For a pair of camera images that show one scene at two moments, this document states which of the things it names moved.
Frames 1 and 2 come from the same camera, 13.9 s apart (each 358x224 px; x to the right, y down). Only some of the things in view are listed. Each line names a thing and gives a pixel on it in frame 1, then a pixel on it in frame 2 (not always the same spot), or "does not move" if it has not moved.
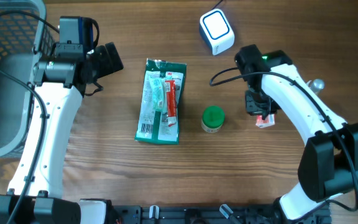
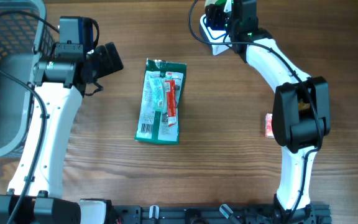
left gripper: (107, 66) does not move
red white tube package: (171, 91) does not move
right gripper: (252, 108) → (213, 15)
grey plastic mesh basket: (11, 32) does not move
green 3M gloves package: (153, 126) does not move
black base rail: (208, 214) does not move
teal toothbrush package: (157, 89) does not move
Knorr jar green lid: (212, 119) → (220, 2)
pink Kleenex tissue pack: (269, 121) → (268, 128)
